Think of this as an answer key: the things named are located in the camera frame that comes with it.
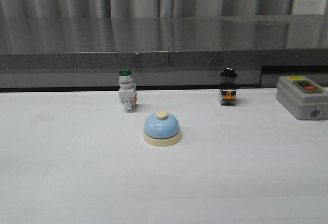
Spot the black rotary selector switch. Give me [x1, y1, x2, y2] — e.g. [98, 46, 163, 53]
[219, 68, 238, 106]

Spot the grey stone counter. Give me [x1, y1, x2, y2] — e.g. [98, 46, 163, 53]
[1, 15, 327, 89]

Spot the light blue desk bell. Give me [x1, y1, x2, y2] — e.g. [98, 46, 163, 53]
[143, 110, 181, 147]

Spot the green pushbutton switch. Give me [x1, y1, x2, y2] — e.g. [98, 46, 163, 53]
[118, 69, 137, 112]

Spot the grey push button box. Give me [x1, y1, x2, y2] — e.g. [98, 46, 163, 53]
[276, 76, 327, 120]

